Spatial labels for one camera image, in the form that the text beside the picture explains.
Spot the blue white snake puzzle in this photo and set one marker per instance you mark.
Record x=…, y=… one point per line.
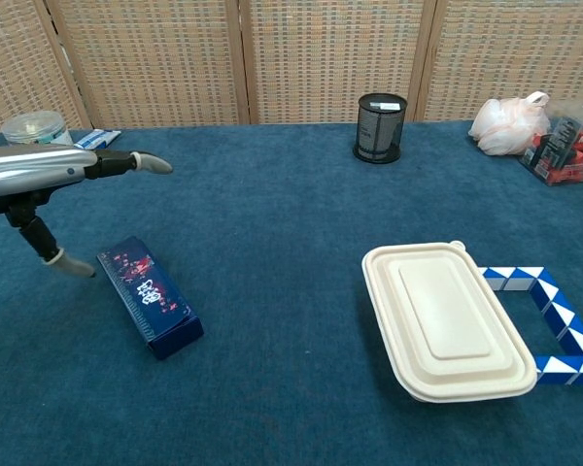
x=558, y=310

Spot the blue folding glasses case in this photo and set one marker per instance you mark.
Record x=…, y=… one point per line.
x=146, y=296

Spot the clear box red black items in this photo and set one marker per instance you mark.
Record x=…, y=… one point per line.
x=563, y=150

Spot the woven wooden folding screen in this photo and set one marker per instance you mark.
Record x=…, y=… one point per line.
x=150, y=58

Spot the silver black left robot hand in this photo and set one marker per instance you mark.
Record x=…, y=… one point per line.
x=29, y=170

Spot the black mesh pen holder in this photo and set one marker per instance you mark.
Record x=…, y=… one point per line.
x=379, y=131

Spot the blue white toothpaste tube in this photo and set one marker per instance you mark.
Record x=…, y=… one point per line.
x=97, y=139

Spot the beige lidded lunch box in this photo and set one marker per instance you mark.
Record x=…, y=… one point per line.
x=442, y=315

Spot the clear round plastic jar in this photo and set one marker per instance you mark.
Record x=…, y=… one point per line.
x=34, y=128

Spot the blue carpet table cover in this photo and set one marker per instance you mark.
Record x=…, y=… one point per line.
x=272, y=412

